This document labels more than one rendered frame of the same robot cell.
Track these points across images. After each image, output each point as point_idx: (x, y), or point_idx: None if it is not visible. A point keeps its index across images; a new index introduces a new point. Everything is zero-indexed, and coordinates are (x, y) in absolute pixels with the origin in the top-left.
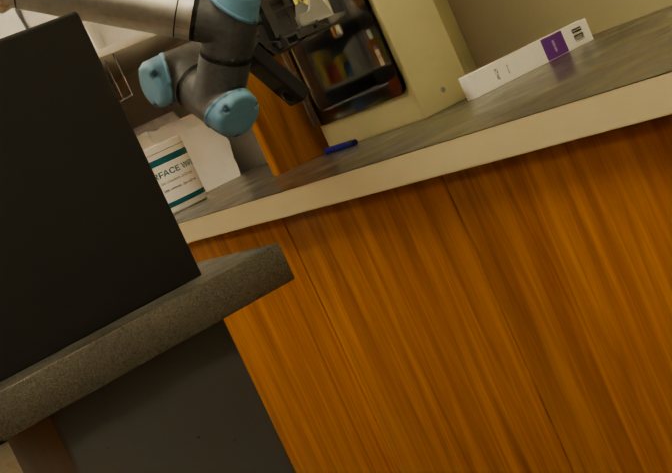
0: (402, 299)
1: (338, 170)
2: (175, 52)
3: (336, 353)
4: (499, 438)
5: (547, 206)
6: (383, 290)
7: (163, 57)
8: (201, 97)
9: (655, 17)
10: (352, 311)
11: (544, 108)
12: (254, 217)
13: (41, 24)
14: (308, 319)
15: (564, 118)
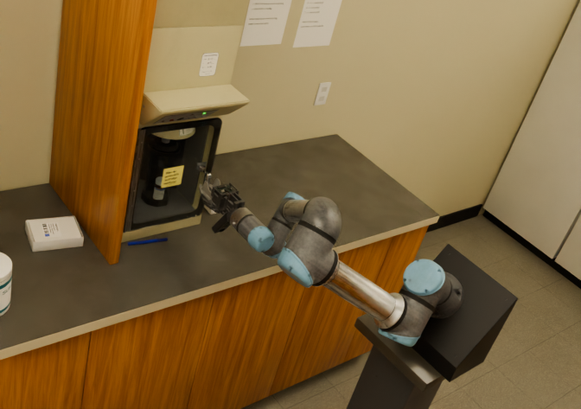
0: (261, 302)
1: (271, 260)
2: (264, 225)
3: (198, 339)
4: (265, 338)
5: (342, 258)
6: (254, 301)
7: (269, 229)
8: (281, 245)
9: (217, 170)
10: (227, 316)
11: (369, 234)
12: (215, 290)
13: (456, 250)
14: (191, 329)
15: (376, 237)
